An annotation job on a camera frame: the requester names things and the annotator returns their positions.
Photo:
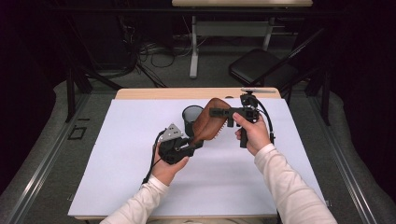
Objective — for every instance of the black folding chair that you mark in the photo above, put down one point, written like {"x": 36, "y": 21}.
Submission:
{"x": 258, "y": 67}

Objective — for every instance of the black mesh cup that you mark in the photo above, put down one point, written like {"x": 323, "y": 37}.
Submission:
{"x": 189, "y": 116}

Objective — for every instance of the light wooden table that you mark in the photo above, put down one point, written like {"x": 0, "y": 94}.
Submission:
{"x": 174, "y": 93}

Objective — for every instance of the person's left hand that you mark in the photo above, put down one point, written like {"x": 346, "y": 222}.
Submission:
{"x": 168, "y": 169}

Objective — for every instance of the person's right hand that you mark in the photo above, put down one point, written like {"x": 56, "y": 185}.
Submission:
{"x": 253, "y": 135}

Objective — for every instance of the white board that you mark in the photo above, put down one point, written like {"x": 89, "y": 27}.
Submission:
{"x": 218, "y": 186}

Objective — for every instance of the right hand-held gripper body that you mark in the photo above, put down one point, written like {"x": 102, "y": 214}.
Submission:
{"x": 249, "y": 109}

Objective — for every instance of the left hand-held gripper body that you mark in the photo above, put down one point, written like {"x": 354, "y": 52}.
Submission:
{"x": 174, "y": 146}

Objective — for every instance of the black metal stand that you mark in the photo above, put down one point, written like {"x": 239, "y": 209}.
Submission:
{"x": 325, "y": 99}
{"x": 74, "y": 90}

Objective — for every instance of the white-legged desk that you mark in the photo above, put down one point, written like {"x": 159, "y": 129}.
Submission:
{"x": 230, "y": 29}

